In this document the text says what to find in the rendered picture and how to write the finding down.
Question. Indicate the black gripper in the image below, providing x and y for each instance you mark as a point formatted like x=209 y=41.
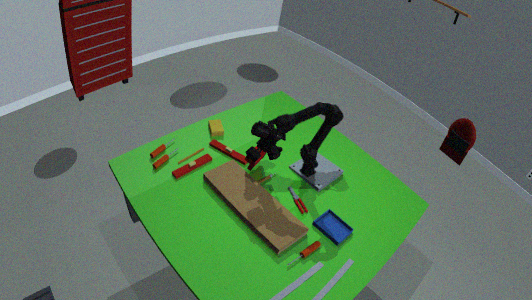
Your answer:
x=253 y=153

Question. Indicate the tan panel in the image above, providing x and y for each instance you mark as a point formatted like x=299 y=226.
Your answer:
x=255 y=206

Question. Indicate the blue tray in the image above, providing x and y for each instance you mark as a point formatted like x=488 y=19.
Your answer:
x=332 y=226

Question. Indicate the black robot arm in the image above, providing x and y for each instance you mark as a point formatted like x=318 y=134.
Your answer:
x=285 y=123

